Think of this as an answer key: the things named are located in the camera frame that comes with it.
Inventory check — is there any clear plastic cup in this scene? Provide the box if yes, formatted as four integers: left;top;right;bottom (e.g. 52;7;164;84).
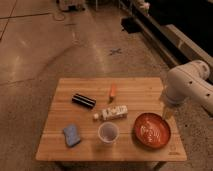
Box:
98;122;119;144

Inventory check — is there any black box on floor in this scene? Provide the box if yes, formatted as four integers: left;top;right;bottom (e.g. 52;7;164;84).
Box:
121;17;141;33

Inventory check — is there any black striped cylinder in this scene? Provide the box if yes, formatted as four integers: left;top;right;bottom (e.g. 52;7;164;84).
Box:
72;94;96;108

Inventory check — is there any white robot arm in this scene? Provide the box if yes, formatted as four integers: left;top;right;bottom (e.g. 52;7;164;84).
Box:
161;60;213;118

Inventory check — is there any blue sponge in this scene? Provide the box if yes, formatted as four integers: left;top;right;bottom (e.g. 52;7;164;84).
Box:
63;124;81;147

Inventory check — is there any wooden table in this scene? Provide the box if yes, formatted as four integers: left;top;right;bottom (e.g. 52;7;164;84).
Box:
35;77;188;171

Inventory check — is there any red ceramic bowl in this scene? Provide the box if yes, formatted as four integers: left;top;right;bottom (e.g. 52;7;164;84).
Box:
133;113;171;149

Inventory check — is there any small white bottle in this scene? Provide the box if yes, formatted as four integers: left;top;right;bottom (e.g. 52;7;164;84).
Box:
93;105;128;121

